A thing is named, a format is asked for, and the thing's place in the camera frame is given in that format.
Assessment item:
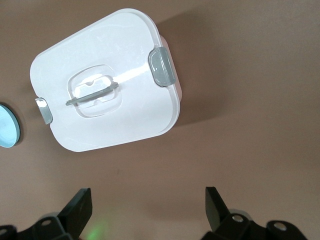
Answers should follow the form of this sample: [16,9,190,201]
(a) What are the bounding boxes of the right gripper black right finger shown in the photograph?
[201,186,307,240]

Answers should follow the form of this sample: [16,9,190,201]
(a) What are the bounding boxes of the grey box latch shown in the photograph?
[34,97,53,125]
[148,46,176,88]

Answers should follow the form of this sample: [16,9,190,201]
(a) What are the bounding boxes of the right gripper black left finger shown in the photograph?
[0,187,93,240]

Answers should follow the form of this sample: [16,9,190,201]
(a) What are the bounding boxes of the grey lid handle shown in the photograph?
[65,82,119,107]

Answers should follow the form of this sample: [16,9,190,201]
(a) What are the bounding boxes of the pink storage box white lid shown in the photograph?
[29,8,183,153]

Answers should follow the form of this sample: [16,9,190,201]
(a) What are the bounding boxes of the light blue round plate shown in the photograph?
[0,102,21,149]

